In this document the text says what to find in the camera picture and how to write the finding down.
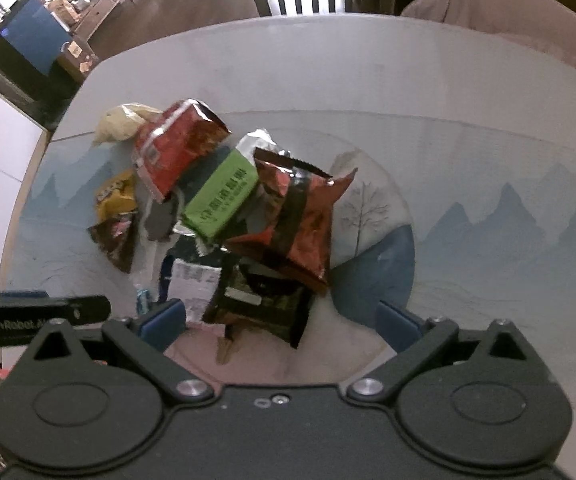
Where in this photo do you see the green snack packet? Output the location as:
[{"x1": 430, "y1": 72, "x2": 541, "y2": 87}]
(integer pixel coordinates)
[{"x1": 173, "y1": 129, "x2": 281, "y2": 256}]

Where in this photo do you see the mountain print table mat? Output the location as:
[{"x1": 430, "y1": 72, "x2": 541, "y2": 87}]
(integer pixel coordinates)
[{"x1": 12, "y1": 109, "x2": 576, "y2": 411}]

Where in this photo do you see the small blue packet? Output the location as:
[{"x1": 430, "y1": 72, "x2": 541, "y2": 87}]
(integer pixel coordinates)
[{"x1": 135, "y1": 285, "x2": 153, "y2": 316}]

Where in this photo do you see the dark brown snack packet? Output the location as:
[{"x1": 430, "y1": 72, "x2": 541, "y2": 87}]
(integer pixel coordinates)
[{"x1": 86, "y1": 212, "x2": 139, "y2": 275}]

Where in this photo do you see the white label snack packet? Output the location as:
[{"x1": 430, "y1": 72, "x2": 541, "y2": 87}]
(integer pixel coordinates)
[{"x1": 160, "y1": 257, "x2": 223, "y2": 323}]

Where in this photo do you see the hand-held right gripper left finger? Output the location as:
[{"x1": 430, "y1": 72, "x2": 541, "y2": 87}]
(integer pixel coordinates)
[{"x1": 26, "y1": 299, "x2": 217, "y2": 402}]

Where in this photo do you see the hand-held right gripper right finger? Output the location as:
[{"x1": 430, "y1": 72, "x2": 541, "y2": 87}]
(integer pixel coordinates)
[{"x1": 346, "y1": 300, "x2": 551, "y2": 402}]

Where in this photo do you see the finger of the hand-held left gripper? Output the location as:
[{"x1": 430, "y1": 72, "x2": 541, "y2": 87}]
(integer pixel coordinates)
[{"x1": 0, "y1": 289, "x2": 112, "y2": 348}]

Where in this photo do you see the black snack packet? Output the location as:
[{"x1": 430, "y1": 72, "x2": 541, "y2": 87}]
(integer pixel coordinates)
[{"x1": 202, "y1": 260, "x2": 316, "y2": 351}]

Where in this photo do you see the pink cloth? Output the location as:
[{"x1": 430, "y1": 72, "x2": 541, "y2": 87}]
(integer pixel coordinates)
[{"x1": 400, "y1": 0, "x2": 576, "y2": 86}]

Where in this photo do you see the cream snack packet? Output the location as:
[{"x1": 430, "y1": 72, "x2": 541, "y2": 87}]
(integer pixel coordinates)
[{"x1": 91, "y1": 102, "x2": 161, "y2": 148}]

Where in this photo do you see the yellow snack packet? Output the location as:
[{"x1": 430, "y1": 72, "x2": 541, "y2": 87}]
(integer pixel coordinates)
[{"x1": 92, "y1": 169, "x2": 138, "y2": 223}]

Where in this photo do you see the dark red black-striped snack bag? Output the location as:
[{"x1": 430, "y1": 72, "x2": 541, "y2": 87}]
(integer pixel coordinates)
[{"x1": 223, "y1": 147, "x2": 359, "y2": 295}]

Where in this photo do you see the black and blue cabinet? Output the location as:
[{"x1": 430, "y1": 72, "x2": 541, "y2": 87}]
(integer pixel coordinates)
[{"x1": 0, "y1": 0, "x2": 76, "y2": 106}]

